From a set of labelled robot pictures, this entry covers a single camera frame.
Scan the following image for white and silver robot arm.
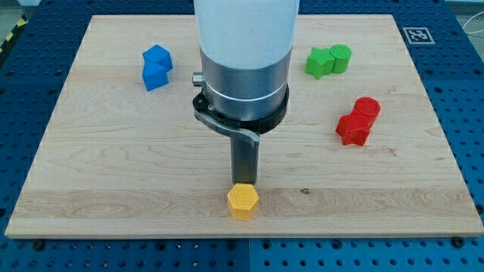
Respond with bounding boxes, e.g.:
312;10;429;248
193;0;299;134

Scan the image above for blue cube block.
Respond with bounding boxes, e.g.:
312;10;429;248
143;45;173;71

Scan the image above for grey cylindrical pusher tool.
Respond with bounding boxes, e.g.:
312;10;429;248
230;134;260;184

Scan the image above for yellow hexagon block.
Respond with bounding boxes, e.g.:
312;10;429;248
227;183;259;221

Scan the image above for green star block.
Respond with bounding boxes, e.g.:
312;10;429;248
305;48;335;79

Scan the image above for red star block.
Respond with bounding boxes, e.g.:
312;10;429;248
336;113;372;146

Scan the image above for blue triangular block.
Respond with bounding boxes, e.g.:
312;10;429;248
142;61;169;91

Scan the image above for wooden board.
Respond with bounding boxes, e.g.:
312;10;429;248
5;15;483;239

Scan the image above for red cylinder block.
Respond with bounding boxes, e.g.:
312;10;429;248
352;97;381;128

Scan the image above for green cylinder block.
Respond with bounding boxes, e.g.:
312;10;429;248
330;44;352;73

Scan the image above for black and white fiducial tag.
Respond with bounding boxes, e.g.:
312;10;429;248
403;26;435;45

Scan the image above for white cable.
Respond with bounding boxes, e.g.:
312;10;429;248
461;11;484;39

